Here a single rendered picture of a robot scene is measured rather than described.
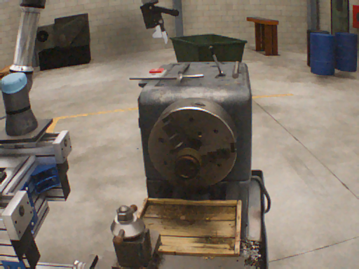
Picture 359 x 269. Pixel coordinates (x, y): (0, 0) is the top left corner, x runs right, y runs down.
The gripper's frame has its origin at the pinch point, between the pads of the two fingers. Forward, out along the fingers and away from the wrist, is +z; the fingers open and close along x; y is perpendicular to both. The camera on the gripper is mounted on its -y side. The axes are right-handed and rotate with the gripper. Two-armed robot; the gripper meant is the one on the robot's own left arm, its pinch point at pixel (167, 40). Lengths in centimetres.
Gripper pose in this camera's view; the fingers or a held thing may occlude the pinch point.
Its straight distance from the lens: 159.0
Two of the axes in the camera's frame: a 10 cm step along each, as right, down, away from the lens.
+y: -9.6, 2.7, 0.8
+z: 2.8, 8.6, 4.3
